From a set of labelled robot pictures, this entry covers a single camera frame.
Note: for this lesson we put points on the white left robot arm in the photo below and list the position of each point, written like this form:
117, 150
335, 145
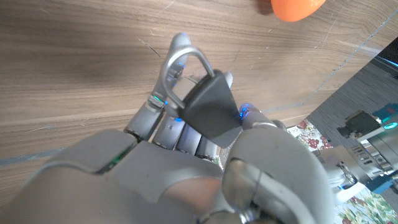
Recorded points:
379, 149

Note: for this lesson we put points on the orange fruit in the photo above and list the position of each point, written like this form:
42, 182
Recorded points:
295, 9

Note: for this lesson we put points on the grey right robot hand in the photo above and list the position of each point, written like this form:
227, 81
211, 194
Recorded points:
161, 174

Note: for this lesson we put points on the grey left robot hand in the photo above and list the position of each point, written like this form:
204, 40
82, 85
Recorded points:
337, 168

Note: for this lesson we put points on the floral fruit print backdrop cloth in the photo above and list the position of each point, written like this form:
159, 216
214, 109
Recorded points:
370, 208

